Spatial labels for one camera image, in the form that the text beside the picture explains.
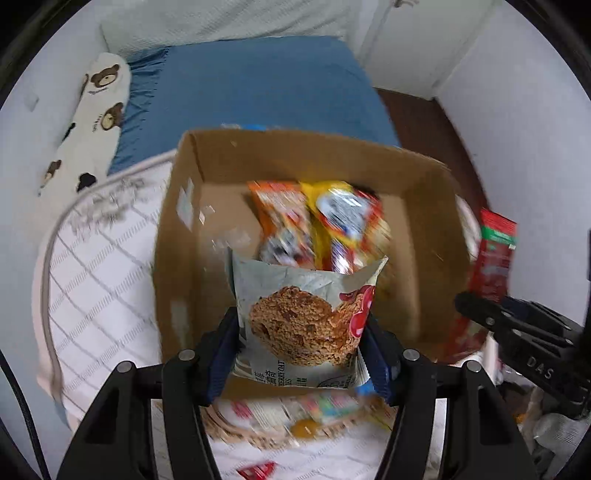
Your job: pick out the white door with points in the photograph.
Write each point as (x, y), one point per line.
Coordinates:
(415, 46)

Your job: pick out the white wall socket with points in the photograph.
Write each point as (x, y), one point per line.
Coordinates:
(32, 102)

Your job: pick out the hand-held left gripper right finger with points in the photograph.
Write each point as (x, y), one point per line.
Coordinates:
(376, 369)

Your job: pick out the red green-topped snack packet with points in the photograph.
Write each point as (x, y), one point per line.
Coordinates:
(491, 263)

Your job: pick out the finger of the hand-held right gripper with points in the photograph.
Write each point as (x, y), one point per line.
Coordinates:
(545, 318)
(531, 360)

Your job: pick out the grey padded headboard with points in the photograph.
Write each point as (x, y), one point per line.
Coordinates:
(221, 23)

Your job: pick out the orange panda snack packet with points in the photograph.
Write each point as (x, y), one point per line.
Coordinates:
(277, 212)

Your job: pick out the small red snack packet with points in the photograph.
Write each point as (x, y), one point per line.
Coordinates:
(256, 471)

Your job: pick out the cardboard box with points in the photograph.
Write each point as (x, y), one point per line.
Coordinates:
(194, 277)

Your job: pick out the grey cookie snack packet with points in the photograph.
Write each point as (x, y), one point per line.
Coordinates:
(295, 323)

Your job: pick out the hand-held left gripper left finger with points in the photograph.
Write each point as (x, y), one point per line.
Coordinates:
(222, 351)

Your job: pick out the yellow red snack packet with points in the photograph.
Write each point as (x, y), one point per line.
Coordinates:
(341, 217)

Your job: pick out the bear print pillow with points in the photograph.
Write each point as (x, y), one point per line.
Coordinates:
(87, 134)

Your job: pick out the colourful candy packet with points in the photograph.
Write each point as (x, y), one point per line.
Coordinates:
(318, 406)

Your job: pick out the white patterned quilt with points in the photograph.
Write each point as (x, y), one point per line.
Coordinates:
(101, 286)

